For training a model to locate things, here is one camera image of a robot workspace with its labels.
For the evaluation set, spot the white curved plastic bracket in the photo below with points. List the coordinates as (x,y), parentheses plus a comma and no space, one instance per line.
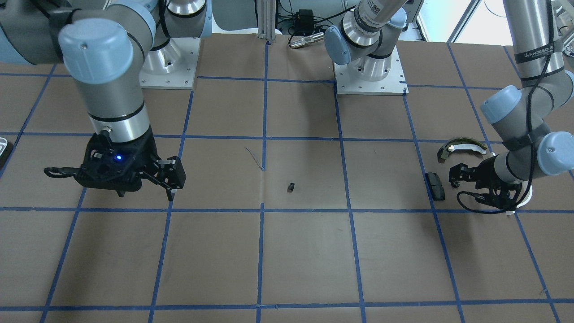
(520,168)

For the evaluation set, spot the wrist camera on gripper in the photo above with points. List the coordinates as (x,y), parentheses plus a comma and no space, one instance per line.
(500,200)

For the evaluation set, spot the aluminium frame post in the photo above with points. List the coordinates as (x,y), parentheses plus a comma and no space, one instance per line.
(266,19)

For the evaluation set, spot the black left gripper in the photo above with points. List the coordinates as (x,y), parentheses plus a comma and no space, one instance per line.
(487,173)

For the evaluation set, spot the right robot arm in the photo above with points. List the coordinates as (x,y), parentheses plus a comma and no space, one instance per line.
(104,50)

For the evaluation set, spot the black brake pad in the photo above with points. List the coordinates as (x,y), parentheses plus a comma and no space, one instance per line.
(435,186)

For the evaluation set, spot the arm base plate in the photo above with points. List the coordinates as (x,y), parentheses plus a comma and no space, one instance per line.
(171,66)
(370,76)

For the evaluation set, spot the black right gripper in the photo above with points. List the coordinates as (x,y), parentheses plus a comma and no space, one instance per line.
(144,154)

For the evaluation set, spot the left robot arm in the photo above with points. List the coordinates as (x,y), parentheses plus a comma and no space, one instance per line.
(371,30)

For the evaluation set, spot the olive brake shoe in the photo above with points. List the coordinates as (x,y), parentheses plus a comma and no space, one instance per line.
(460,144)

